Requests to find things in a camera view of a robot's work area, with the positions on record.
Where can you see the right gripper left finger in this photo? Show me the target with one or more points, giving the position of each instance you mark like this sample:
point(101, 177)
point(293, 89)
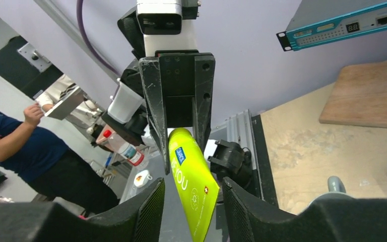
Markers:
point(137, 219)

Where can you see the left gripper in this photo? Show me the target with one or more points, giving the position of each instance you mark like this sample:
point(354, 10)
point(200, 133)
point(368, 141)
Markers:
point(178, 89)

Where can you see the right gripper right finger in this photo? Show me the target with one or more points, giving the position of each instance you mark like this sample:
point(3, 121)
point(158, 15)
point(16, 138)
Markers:
point(252, 219)

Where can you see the green toothpaste tube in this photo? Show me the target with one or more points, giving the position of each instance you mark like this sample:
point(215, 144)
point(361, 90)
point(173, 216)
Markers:
point(195, 184)

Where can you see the grey mug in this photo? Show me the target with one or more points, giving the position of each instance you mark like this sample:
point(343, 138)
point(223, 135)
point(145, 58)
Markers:
point(336, 190)

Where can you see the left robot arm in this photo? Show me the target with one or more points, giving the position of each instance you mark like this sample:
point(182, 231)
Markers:
point(131, 89)

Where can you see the red capped bottle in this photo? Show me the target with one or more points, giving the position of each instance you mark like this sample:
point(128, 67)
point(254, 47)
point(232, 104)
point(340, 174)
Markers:
point(124, 148)

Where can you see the person in navy shirt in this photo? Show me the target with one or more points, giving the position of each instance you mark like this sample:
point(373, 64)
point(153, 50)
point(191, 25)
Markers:
point(48, 165)

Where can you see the wooden board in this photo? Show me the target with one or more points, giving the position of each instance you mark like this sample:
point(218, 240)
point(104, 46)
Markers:
point(358, 97)

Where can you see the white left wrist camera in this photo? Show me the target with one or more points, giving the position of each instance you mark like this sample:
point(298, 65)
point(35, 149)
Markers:
point(168, 25)

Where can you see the aluminium frame rail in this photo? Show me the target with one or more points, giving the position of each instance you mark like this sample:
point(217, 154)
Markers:
point(244, 129)

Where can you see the dark network switch box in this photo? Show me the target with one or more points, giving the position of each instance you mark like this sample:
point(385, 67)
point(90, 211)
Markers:
point(321, 22)

